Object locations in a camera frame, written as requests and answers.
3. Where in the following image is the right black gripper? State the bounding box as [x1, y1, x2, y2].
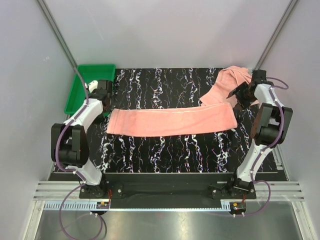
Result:
[227, 81, 257, 111]

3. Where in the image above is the pink striped towel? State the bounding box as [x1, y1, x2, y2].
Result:
[106, 103, 238, 137]

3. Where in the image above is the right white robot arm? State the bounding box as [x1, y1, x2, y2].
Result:
[225, 69, 293, 199]

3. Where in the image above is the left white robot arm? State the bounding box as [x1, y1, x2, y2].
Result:
[51, 79, 114, 198]

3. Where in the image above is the crumpled pink towel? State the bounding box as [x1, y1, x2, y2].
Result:
[200, 66, 252, 108]

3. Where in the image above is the green plastic tray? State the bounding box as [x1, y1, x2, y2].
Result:
[64, 63, 117, 117]

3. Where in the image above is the black marble pattern mat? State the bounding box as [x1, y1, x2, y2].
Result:
[87, 68, 259, 173]

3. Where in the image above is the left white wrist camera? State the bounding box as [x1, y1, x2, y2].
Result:
[85, 80, 99, 93]

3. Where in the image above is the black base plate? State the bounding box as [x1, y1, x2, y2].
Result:
[79, 173, 257, 211]

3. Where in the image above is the aluminium frame rail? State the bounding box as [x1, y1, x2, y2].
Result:
[32, 181, 83, 201]

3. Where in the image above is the white slotted cable duct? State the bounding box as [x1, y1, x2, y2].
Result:
[44, 200, 110, 211]

